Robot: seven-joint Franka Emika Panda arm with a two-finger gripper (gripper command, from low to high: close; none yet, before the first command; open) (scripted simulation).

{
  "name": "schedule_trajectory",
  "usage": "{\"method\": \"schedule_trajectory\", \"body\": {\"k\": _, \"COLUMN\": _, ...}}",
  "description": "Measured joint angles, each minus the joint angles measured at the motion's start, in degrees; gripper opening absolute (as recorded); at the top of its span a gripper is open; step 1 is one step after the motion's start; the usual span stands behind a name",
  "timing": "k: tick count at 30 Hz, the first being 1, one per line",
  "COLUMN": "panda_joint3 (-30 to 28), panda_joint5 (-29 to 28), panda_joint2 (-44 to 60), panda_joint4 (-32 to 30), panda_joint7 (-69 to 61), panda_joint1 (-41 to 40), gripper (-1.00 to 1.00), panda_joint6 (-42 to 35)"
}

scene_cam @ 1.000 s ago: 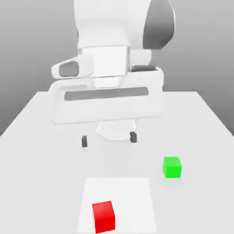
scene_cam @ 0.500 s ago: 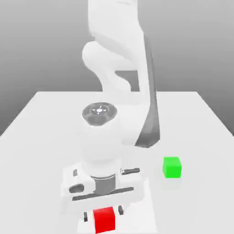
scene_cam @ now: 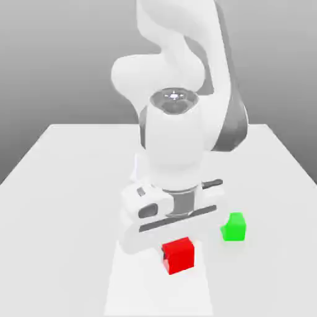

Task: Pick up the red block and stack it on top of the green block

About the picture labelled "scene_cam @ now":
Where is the small red cube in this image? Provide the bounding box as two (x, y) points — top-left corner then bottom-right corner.
(162, 237), (196, 276)

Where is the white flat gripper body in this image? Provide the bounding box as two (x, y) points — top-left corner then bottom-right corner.
(118, 198), (230, 256)

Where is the small green cube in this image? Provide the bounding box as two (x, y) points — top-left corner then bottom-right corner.
(220, 212), (247, 242)

